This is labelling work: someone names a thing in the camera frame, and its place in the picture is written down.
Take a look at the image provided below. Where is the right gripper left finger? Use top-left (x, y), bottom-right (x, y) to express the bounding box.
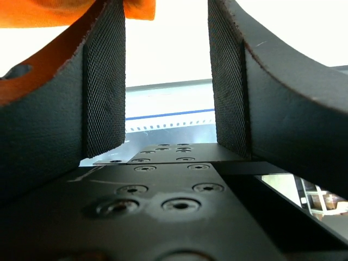
top-left (1, 1), bottom-right (126, 196)

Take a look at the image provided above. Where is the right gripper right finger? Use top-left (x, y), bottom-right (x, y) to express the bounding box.
top-left (208, 1), bottom-right (347, 190)

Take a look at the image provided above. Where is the orange t shirt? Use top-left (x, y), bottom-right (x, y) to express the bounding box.
top-left (1, 0), bottom-right (156, 29)

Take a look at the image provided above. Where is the background storage shelf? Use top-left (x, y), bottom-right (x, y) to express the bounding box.
top-left (299, 178), bottom-right (347, 221)

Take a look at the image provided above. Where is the white slotted cable duct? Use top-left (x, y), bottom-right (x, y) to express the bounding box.
top-left (125, 117), bottom-right (215, 133)

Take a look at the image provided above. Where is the aluminium mounting rail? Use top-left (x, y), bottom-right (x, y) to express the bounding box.
top-left (126, 79), bottom-right (214, 121)

